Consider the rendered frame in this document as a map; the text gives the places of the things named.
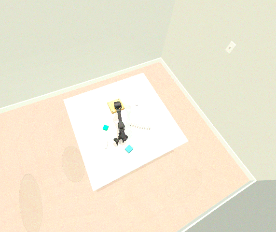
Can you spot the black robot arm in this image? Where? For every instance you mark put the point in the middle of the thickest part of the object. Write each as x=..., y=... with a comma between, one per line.
x=121, y=125

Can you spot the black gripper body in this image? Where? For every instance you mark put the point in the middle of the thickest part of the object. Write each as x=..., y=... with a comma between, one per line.
x=117, y=139

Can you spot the light blue rectangular block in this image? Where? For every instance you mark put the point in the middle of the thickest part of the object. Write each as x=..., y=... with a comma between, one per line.
x=128, y=148

